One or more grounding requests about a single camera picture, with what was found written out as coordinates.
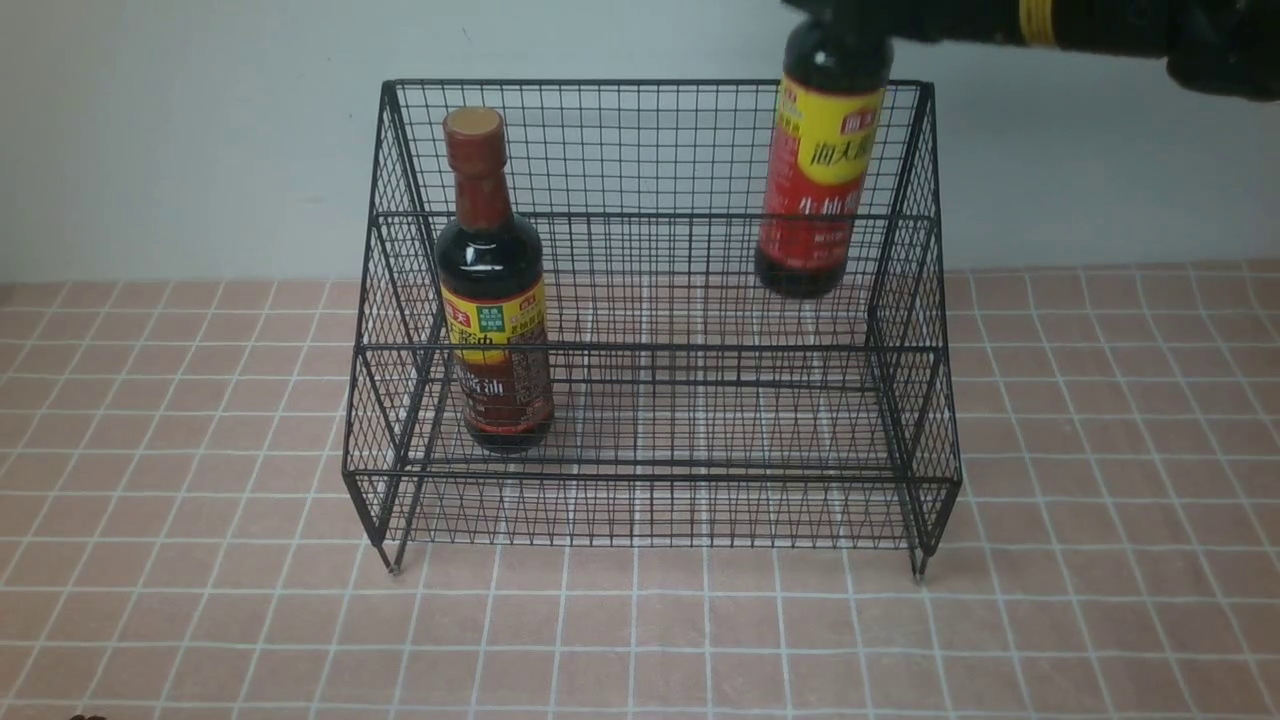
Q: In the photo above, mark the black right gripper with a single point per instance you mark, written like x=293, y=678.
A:
x=993, y=23

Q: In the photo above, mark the soy sauce bottle red label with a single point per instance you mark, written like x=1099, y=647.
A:
x=828, y=108

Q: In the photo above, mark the soy sauce bottle brown label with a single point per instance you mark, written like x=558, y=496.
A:
x=489, y=262

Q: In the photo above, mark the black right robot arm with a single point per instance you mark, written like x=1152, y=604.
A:
x=1217, y=48

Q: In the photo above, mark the black wire mesh shelf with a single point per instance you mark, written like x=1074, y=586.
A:
x=693, y=406

